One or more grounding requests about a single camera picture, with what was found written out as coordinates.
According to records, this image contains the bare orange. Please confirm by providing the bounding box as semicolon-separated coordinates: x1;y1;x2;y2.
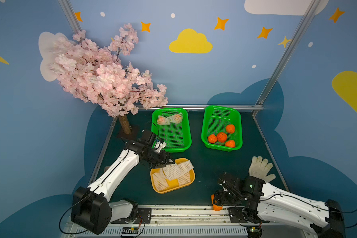
211;194;223;211
216;132;228;143
207;134;218;144
225;124;236;134
225;140;236;148

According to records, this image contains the white foam net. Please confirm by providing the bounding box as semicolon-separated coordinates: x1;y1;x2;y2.
177;172;191;186
178;160;194;174
152;172;169;192
162;164;182;181

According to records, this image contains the netted orange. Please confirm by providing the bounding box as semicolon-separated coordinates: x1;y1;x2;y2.
167;113;183;124
157;116;171;125

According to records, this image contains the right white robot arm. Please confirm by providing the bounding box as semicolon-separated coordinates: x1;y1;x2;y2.
211;173;346;238

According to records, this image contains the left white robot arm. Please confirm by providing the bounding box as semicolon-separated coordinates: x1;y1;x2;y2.
69;131;174;235

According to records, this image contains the white cotton work glove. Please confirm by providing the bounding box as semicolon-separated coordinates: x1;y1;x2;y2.
249;156;276;182

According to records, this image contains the left green plastic basket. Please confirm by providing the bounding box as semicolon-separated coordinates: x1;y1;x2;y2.
151;108;192;153

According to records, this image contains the green plastic basket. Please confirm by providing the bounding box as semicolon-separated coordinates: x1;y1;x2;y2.
151;108;192;153
201;106;243;152

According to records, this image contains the yellow plastic tray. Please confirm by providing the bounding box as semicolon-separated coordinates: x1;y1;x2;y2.
150;158;195;194

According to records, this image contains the right green plastic basket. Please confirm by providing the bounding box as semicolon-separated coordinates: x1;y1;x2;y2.
201;106;243;152

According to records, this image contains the pink artificial blossom tree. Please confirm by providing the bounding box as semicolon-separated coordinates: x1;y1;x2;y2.
50;23;168;135

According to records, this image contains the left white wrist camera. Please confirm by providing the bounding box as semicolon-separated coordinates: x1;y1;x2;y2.
153;139;167;153

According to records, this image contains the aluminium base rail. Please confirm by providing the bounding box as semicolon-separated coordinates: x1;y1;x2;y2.
60;204;319;238

